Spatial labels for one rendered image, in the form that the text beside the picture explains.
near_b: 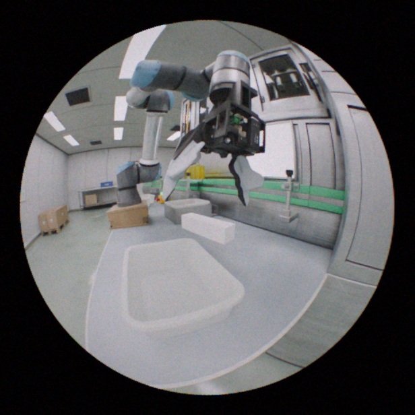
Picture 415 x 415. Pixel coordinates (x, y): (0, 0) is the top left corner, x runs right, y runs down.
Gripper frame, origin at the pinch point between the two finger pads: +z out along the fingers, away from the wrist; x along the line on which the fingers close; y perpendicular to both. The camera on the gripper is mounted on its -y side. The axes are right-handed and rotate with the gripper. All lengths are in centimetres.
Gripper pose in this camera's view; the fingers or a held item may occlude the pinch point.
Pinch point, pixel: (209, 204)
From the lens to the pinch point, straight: 22.0
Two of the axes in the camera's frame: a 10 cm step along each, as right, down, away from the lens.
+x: 8.6, 0.4, 5.0
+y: 4.9, 1.9, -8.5
